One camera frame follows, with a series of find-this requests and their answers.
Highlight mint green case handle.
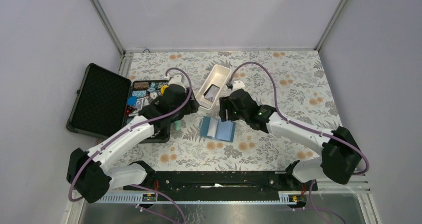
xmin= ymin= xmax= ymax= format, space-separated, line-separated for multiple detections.
xmin=174 ymin=120 xmax=182 ymax=131

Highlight blue round poker chip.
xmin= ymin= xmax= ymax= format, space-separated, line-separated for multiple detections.
xmin=127 ymin=96 xmax=137 ymax=106

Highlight yellow round poker chip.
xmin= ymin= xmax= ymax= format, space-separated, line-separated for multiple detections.
xmin=160 ymin=85 xmax=169 ymax=95

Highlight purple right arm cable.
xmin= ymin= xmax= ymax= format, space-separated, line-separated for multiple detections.
xmin=227 ymin=62 xmax=371 ymax=176

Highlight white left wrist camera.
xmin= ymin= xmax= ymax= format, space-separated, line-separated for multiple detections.
xmin=168 ymin=74 xmax=184 ymax=87

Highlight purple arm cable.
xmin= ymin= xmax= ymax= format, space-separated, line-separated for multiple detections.
xmin=227 ymin=62 xmax=371 ymax=176
xmin=68 ymin=67 xmax=194 ymax=204

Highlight blue leather card holder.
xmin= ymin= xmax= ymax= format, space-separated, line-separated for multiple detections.
xmin=200 ymin=116 xmax=236 ymax=142

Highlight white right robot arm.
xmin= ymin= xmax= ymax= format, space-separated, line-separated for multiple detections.
xmin=219 ymin=89 xmax=366 ymax=190

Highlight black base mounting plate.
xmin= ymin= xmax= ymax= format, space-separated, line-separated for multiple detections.
xmin=141 ymin=171 xmax=318 ymax=202

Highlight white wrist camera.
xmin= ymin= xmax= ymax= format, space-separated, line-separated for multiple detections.
xmin=168 ymin=74 xmax=184 ymax=87
xmin=226 ymin=80 xmax=245 ymax=92

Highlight floral patterned table mat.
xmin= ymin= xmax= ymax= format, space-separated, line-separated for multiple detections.
xmin=115 ymin=51 xmax=341 ymax=171

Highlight white rectangular plastic tray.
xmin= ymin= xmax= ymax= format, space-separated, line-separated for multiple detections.
xmin=195 ymin=65 xmax=231 ymax=112

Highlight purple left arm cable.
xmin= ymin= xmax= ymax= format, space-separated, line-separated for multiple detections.
xmin=68 ymin=67 xmax=194 ymax=204

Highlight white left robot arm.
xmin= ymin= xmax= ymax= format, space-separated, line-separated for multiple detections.
xmin=66 ymin=82 xmax=199 ymax=203

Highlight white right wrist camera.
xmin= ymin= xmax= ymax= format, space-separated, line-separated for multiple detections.
xmin=226 ymin=80 xmax=245 ymax=92

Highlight black open carrying case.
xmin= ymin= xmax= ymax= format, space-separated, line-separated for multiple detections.
xmin=66 ymin=63 xmax=168 ymax=139

